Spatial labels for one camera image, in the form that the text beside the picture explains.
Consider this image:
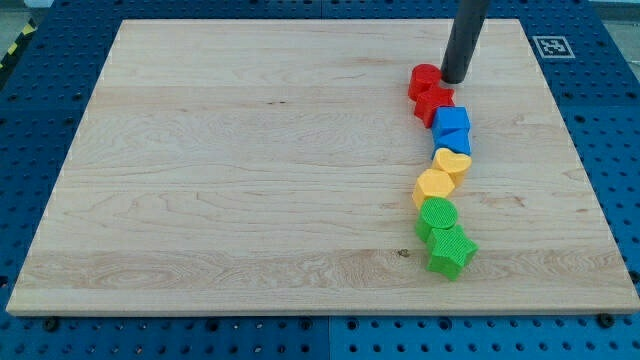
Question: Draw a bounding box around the green cylinder block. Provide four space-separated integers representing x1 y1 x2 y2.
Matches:
415 197 458 242

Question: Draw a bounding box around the yellow hexagon block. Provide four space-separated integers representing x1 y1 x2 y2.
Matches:
412 169 455 210

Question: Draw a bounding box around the black bolt bottom left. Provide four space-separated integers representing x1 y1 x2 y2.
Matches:
42 317 60 333

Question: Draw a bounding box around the blue cube block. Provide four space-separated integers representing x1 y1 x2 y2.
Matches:
431 107 471 138

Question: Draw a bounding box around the blue triangle block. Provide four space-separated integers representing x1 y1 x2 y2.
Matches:
433 129 472 156

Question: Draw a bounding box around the red star block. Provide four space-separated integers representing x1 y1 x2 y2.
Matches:
414 85 455 128

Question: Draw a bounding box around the red cylinder block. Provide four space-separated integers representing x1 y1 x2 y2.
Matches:
408 64 442 101

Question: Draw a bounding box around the yellow heart block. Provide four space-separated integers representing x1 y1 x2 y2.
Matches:
432 148 472 187

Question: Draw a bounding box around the dark grey cylindrical robot stick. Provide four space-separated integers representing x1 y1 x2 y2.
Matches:
441 0 491 84

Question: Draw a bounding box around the black bolt bottom right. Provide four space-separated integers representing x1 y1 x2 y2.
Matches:
596 313 616 329

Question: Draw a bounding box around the yellow black hazard tape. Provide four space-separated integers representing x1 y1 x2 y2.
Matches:
1 18 38 70

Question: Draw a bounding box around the black bolt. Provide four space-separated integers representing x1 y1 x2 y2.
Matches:
596 313 616 329
42 317 60 333

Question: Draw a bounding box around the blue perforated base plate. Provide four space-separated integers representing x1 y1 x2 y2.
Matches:
1 0 639 359

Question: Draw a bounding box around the green star block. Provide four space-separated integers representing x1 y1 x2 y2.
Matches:
426 225 479 281

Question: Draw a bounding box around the light wooden board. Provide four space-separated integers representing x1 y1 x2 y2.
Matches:
7 19 639 317

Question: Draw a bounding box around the white fiducial marker tag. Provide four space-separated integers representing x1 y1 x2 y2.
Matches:
533 35 575 59

